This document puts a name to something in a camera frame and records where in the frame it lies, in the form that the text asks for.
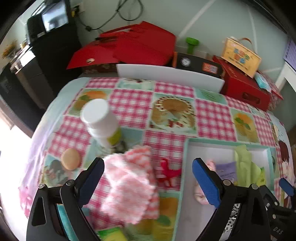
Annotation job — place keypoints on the white teal-edged tray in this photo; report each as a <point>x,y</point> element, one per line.
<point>193,216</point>

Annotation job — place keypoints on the green tissue pack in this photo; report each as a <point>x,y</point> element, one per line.
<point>112,234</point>

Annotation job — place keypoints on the light green cloth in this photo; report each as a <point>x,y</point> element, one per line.
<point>247,171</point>

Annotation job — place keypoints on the white foam board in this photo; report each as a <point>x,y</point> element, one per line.
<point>170,75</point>

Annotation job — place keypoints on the dark red carton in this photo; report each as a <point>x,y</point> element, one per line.
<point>244,88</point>

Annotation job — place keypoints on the leopard print scrunchie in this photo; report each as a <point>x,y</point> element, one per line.
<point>231,221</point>

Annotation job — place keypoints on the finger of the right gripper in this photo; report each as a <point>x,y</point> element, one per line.
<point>287,187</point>

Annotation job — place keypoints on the purple perforated basket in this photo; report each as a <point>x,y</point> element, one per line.
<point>290,53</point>

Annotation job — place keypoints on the purple baby wipes pack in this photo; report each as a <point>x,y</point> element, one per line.
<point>227,171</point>

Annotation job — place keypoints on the black cabinet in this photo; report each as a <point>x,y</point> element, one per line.
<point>31,81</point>

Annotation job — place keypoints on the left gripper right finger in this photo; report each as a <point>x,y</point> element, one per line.
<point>252,222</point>

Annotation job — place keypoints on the pink white fluffy socks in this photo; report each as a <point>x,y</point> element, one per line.
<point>133,195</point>

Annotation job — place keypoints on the white medicine bottle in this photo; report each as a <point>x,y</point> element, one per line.
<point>101,122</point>

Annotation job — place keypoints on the checkered picture tablecloth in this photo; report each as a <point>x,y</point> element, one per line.
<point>155,114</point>

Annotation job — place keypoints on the red hair clip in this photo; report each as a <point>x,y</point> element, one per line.
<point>166,175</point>

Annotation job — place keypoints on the beige round sponge puff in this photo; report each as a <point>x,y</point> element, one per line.
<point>70,159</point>

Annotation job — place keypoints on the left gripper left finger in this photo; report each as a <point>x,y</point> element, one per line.
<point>44,220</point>

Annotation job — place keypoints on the black orange box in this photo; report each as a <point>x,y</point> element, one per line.
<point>196,64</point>

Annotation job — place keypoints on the yellow handled gift box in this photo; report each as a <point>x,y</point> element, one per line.
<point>241,57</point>

